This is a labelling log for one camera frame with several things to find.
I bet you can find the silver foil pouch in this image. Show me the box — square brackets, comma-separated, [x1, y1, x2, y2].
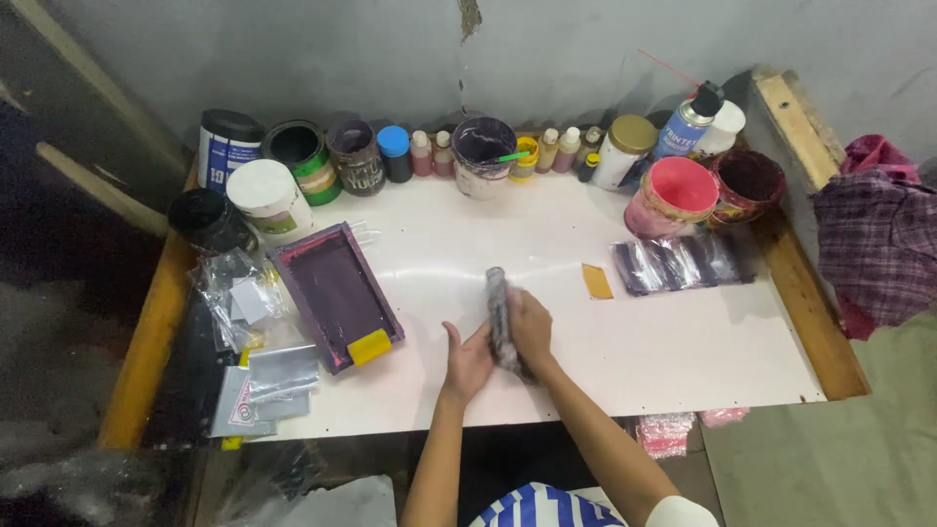
[247, 343, 322, 405]

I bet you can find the wooden board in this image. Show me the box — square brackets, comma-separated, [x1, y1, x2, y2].
[745, 64, 847, 193]

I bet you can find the crumpled clear plastic bag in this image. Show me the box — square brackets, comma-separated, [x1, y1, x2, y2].
[211, 439, 398, 527]

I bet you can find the silver pouch with red print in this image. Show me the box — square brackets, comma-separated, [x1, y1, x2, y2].
[209, 365, 313, 439]

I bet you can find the black jar with blue lid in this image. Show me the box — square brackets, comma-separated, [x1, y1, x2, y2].
[376, 125, 414, 184]

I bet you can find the white-lidded jar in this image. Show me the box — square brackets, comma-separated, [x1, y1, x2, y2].
[225, 158, 314, 237]

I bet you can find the small brown ink bottle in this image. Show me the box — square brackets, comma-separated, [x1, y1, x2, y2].
[574, 126, 606, 169]

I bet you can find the small pink ink bottle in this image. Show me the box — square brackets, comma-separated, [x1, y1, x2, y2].
[551, 126, 582, 174]

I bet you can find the small red ink bottle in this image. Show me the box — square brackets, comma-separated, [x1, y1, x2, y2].
[433, 130, 456, 179]
[409, 129, 434, 178]

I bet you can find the blue spray can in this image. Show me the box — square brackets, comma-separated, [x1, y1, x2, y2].
[650, 81, 726, 163]

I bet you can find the black-lidded jar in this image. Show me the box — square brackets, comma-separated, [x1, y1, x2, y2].
[167, 187, 258, 256]

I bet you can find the dark brown ink can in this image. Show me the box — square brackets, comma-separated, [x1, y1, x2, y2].
[326, 119, 387, 198]

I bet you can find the person's right hand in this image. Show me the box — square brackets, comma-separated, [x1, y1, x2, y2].
[504, 287, 555, 373]

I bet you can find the green ink can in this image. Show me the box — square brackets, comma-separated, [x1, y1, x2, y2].
[261, 119, 344, 207]

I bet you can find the person's left hand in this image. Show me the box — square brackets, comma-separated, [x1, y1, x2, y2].
[441, 321, 496, 405]

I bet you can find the dark red ink bucket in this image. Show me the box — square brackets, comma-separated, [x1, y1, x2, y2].
[706, 149, 787, 226]

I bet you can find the white ink-stained bucket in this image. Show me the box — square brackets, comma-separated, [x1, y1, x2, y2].
[451, 116, 519, 202]

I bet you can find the small yellow jar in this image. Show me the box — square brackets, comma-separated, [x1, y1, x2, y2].
[509, 136, 541, 183]

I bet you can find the grey stained rag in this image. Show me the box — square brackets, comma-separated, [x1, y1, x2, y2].
[484, 266, 537, 386]

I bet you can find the clear plastic bags pile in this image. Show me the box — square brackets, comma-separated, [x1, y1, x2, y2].
[188, 247, 288, 354]

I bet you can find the small tan ink bottle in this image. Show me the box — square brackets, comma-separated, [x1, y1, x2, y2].
[535, 128, 561, 175]

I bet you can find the white plastic bottle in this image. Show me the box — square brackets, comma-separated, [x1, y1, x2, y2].
[694, 100, 747, 157]

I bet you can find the wooden table frame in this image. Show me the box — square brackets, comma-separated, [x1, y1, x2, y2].
[97, 157, 872, 452]

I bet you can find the yellow card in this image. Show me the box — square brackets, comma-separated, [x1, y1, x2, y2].
[581, 263, 615, 301]

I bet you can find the purple plaid cloth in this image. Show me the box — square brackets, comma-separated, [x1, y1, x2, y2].
[810, 168, 937, 342]

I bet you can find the pink ink bucket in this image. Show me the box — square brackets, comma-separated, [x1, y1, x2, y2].
[624, 156, 721, 240]

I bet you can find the white jar with gold lid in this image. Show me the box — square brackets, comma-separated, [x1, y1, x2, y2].
[591, 114, 659, 193]

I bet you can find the blue white striped shirt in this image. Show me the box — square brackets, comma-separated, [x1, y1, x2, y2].
[468, 481, 723, 527]

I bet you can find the pink plastic packets bundle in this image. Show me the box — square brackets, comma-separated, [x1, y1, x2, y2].
[635, 411, 698, 461]
[698, 407, 752, 430]

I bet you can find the pink cloth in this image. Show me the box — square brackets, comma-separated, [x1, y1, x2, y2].
[839, 134, 922, 185]

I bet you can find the purple printing screen frame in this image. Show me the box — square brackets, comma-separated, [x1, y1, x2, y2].
[266, 221, 407, 376]

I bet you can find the yellow squeegee block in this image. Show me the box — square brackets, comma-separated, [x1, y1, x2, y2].
[346, 328, 393, 367]

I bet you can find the white blue can black lid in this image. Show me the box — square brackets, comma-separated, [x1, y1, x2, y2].
[197, 108, 266, 193]

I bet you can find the stack of dark plastic packets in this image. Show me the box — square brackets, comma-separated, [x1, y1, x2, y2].
[611, 232, 759, 298]

